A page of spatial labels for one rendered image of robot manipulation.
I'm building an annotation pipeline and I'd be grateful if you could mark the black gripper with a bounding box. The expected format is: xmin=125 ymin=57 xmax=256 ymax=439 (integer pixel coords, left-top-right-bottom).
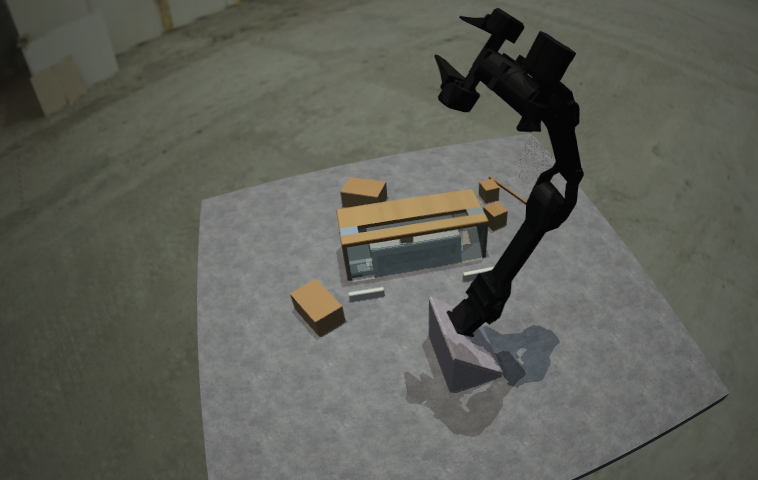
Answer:
xmin=434 ymin=8 xmax=524 ymax=112

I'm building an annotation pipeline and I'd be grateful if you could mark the tan rectangular block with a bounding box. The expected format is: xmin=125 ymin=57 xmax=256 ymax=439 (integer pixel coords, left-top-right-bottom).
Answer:
xmin=290 ymin=278 xmax=346 ymax=337
xmin=340 ymin=177 xmax=387 ymax=208

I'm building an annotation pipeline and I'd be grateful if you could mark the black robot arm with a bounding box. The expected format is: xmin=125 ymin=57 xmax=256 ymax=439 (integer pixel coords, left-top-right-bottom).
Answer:
xmin=447 ymin=31 xmax=584 ymax=337

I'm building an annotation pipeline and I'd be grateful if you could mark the thin brown stick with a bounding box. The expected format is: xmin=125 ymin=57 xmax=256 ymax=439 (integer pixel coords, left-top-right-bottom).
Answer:
xmin=489 ymin=176 xmax=527 ymax=205

